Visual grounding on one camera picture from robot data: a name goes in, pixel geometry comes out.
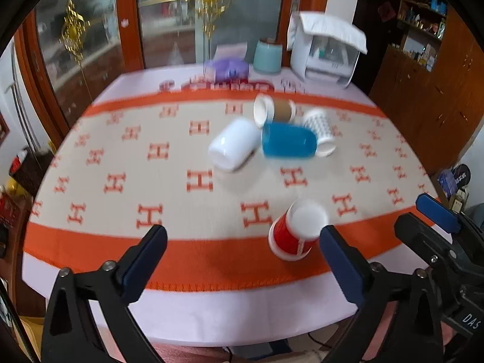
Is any dark wooden shelf cabinet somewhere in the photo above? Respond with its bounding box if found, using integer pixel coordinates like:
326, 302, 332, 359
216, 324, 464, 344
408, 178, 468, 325
368, 0, 482, 176

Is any teal canister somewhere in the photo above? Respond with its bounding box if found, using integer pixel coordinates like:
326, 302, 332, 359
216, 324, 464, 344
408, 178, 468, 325
253, 38, 284, 75

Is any white refrigerator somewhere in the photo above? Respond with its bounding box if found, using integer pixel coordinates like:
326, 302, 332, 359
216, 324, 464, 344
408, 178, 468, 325
0, 43, 40, 155

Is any brown paper cup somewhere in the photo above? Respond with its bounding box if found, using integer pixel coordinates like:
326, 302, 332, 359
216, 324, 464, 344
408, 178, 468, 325
253, 93, 296, 128

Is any purple tissue box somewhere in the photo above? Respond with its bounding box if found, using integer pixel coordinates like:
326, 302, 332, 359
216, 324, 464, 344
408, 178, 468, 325
204, 57, 250, 81

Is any white patterned mug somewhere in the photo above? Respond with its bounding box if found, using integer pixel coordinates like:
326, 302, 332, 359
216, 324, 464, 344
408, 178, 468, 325
302, 108, 337, 158

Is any plain white cup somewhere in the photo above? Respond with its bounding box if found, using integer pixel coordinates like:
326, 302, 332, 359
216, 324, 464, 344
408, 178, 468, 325
208, 117, 262, 173

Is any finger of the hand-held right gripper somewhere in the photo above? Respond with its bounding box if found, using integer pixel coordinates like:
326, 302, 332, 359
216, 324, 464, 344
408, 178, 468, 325
394, 213, 484, 289
415, 192, 484, 251

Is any blue box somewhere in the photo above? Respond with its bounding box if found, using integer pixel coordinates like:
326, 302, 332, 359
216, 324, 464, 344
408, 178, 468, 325
437, 168, 460, 198

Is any black round paddle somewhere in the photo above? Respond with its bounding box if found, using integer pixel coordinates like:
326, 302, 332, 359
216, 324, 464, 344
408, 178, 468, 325
451, 164, 472, 191

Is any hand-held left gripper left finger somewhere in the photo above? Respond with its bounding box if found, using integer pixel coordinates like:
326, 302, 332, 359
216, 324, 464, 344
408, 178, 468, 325
41, 224, 169, 363

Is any white countertop appliance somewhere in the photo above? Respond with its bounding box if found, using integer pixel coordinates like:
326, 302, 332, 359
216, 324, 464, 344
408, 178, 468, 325
288, 11, 368, 90

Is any red paper cup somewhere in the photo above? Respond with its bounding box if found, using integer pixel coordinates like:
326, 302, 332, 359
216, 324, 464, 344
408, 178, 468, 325
268, 198, 329, 261

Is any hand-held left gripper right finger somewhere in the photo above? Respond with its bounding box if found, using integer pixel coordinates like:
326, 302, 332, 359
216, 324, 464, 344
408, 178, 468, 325
319, 224, 444, 363

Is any orange patterned tablecloth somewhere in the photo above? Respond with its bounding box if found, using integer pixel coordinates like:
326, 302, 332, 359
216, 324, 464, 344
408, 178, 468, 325
22, 64, 454, 348

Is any blue cup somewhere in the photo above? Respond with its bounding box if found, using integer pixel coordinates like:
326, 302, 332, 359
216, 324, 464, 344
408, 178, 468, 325
261, 122, 317, 159

